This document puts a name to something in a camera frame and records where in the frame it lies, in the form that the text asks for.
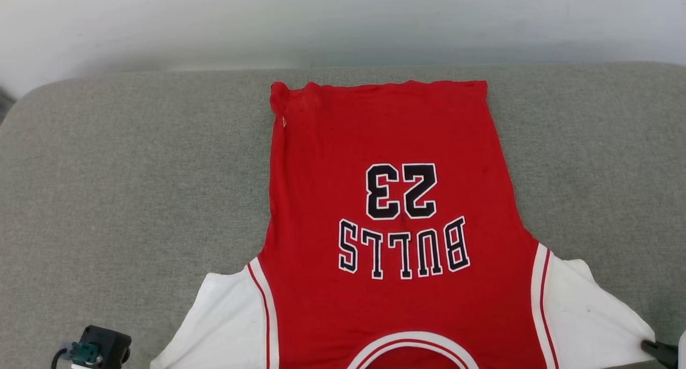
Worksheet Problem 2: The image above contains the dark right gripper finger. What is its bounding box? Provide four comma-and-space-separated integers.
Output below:
640, 340, 680, 368

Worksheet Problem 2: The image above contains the red and white basketball jersey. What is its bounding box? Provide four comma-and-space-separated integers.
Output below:
150, 80, 657, 369

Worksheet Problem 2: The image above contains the grey fabric sofa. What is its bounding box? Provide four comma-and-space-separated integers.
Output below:
0, 63, 686, 369

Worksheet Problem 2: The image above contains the teal left cable connector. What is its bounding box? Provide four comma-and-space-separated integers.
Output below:
65, 342, 102, 364

